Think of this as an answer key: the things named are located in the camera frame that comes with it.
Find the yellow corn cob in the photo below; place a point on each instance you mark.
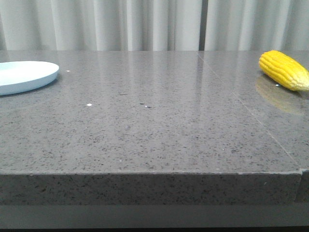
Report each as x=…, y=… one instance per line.
x=284, y=70

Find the light blue round plate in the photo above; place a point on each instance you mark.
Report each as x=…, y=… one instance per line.
x=21, y=76

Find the grey right curtain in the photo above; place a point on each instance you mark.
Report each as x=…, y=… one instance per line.
x=238, y=25

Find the grey curtain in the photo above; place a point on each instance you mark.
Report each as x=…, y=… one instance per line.
x=238, y=25
x=101, y=25

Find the grey left curtain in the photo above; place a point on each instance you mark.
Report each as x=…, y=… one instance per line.
x=101, y=25

